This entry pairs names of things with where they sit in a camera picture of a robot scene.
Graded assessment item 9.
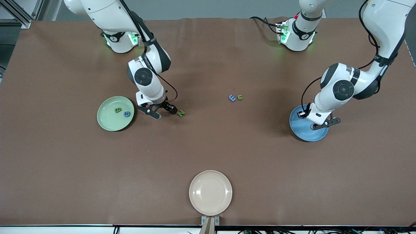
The blue plate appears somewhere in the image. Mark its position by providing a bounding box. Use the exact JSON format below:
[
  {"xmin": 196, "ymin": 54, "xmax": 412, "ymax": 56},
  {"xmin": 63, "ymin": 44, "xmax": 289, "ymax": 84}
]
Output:
[{"xmin": 289, "ymin": 106, "xmax": 329, "ymax": 142}]

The green plate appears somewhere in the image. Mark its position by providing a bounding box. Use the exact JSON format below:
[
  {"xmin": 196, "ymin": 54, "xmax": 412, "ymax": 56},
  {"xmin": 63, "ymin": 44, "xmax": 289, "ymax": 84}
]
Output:
[{"xmin": 97, "ymin": 96, "xmax": 135, "ymax": 132}]

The brown table cover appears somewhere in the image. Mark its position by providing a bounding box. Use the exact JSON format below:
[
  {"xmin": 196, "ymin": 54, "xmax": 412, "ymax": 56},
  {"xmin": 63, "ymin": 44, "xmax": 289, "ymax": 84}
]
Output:
[{"xmin": 0, "ymin": 16, "xmax": 416, "ymax": 227}]

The beige plate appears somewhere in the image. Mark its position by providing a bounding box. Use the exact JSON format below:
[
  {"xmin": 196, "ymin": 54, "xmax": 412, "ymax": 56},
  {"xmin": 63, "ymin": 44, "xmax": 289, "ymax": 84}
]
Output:
[{"xmin": 189, "ymin": 170, "xmax": 233, "ymax": 216}]

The black left arm base cable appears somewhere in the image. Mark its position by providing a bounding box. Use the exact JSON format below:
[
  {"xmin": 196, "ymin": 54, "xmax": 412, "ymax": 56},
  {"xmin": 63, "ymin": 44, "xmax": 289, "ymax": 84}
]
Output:
[{"xmin": 250, "ymin": 16, "xmax": 284, "ymax": 35}]

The grey camera pole bracket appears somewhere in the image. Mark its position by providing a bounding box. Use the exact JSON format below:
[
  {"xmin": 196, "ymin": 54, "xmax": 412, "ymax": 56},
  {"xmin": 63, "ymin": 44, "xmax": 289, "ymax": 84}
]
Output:
[{"xmin": 200, "ymin": 216, "xmax": 220, "ymax": 234}]

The aluminium frame profile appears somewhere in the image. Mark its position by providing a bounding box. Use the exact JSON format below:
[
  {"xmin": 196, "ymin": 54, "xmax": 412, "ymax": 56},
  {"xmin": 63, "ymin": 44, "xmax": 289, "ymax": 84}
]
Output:
[{"xmin": 0, "ymin": 0, "xmax": 49, "ymax": 29}]

